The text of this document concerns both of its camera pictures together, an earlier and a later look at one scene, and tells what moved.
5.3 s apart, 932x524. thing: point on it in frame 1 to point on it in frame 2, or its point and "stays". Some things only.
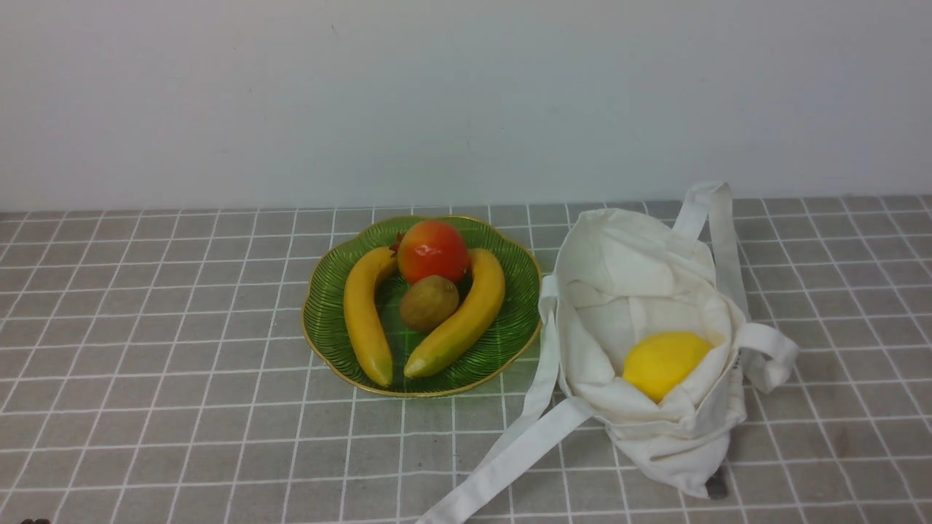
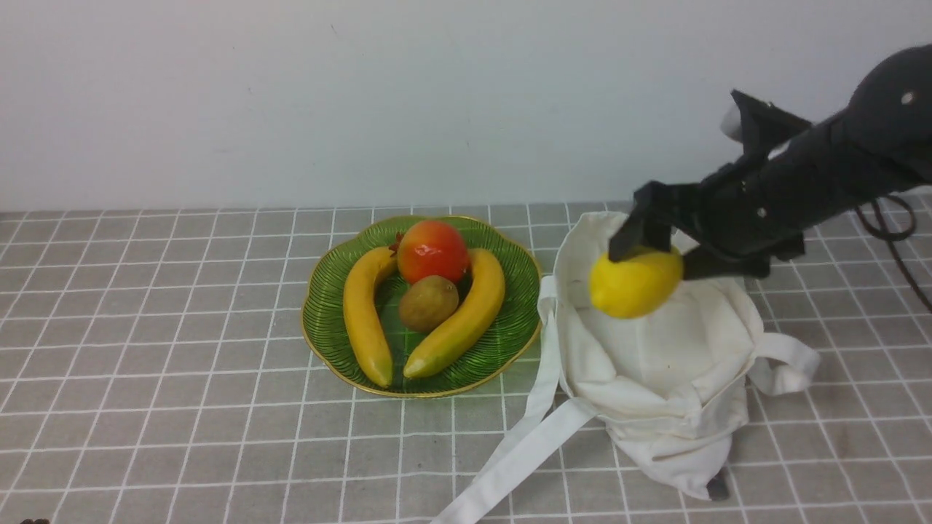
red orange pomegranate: [429, 249] stays
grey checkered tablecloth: [154, 369] stays
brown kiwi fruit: [428, 302] stays
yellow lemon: [660, 363] to [636, 287]
